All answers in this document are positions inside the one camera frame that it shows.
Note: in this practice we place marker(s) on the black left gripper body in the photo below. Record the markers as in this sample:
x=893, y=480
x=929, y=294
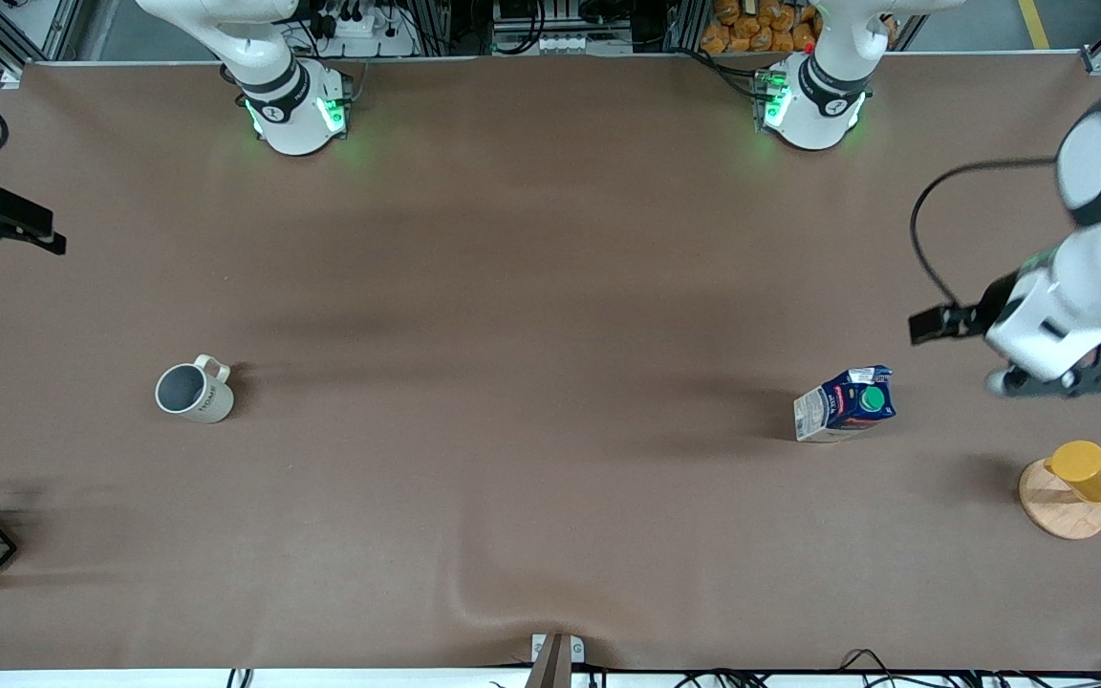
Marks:
x=993, y=300

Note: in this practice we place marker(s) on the blue white milk carton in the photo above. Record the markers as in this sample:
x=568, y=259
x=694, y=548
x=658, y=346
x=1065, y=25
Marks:
x=847, y=406

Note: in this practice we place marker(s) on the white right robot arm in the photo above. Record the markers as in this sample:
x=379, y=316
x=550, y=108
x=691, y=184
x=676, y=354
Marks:
x=294, y=115

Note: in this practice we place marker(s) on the yellow cup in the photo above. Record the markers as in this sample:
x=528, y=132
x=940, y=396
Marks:
x=1090, y=471

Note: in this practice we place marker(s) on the round wooden cup stand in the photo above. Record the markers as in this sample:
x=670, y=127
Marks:
x=1057, y=511

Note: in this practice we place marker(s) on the cream mug with dark inside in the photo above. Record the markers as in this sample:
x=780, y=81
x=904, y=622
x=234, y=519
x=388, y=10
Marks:
x=195, y=394

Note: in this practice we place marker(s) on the bag of orange bread rolls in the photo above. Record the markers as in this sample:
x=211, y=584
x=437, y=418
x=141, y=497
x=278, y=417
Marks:
x=761, y=27

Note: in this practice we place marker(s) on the white power strip with plugs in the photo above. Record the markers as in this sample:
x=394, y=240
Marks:
x=359, y=27

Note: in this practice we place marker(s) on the brown table cover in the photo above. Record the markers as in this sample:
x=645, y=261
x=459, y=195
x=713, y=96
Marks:
x=550, y=382

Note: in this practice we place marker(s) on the long white power strip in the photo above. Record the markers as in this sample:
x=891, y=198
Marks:
x=550, y=43

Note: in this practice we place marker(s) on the metal table bracket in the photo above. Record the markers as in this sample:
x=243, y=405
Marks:
x=556, y=657

